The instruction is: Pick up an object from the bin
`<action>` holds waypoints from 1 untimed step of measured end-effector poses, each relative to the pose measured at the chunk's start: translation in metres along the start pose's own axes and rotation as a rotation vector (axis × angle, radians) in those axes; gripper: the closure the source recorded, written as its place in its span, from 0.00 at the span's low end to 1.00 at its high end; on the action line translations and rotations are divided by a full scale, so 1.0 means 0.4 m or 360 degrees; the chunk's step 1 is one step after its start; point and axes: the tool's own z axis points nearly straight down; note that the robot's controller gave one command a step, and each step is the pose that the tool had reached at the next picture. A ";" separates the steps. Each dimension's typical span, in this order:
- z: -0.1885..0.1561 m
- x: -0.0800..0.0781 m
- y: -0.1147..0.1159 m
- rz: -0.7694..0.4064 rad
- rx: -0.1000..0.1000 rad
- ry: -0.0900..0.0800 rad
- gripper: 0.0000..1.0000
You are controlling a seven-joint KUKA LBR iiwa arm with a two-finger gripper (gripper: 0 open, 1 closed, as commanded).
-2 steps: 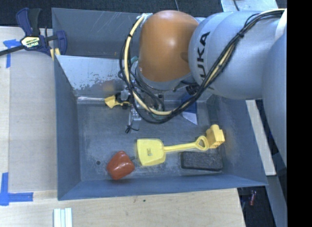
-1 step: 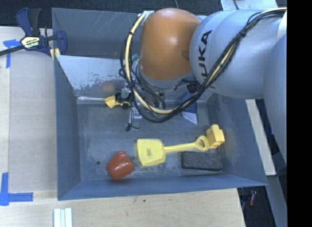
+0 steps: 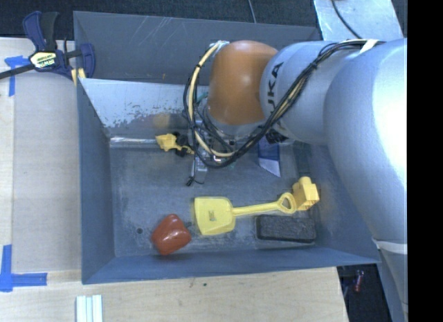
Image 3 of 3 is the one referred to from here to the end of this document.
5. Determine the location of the yellow toy vehicle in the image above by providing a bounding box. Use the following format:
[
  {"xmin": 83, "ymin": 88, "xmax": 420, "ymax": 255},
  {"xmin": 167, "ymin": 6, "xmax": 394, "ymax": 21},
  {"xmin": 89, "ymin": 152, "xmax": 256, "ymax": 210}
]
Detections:
[{"xmin": 154, "ymin": 132, "xmax": 195, "ymax": 157}]

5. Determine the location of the yellow toy shovel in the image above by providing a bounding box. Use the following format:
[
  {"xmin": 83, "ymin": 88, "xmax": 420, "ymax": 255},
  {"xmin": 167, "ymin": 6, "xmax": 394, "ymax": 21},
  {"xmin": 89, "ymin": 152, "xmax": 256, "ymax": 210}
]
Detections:
[{"xmin": 192, "ymin": 191, "xmax": 298, "ymax": 237}]

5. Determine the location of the blue and white packet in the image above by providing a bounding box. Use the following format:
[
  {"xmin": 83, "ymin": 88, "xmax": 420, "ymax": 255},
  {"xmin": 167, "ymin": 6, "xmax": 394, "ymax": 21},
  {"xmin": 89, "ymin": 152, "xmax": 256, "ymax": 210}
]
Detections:
[{"xmin": 256, "ymin": 137, "xmax": 282, "ymax": 178}]

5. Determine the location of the grey metal bin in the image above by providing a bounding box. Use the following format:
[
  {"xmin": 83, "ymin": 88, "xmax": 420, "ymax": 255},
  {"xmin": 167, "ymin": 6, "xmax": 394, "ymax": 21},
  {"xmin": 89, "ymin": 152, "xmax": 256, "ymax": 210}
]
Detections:
[{"xmin": 72, "ymin": 10, "xmax": 382, "ymax": 285}]

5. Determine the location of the red toy pepper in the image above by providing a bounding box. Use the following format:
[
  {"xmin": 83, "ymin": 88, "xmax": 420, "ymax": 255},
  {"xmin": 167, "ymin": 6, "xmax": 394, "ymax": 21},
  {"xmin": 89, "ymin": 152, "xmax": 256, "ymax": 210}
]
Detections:
[{"xmin": 150, "ymin": 213, "xmax": 192, "ymax": 256}]

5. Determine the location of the black sponge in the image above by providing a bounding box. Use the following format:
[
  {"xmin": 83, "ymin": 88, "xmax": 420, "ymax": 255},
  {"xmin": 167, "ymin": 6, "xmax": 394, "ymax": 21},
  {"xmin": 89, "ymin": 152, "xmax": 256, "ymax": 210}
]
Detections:
[{"xmin": 255, "ymin": 214, "xmax": 318, "ymax": 244}]

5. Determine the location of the yellow toy block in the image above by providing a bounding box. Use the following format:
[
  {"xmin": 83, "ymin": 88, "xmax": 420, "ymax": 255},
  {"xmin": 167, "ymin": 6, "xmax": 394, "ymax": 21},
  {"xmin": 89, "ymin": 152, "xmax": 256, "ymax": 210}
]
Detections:
[{"xmin": 291, "ymin": 176, "xmax": 320, "ymax": 212}]

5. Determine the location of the pale wood board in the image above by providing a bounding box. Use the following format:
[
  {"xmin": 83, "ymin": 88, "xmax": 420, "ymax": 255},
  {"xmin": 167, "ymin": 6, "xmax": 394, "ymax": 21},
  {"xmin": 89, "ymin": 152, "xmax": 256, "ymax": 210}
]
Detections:
[{"xmin": 11, "ymin": 71, "xmax": 83, "ymax": 274}]

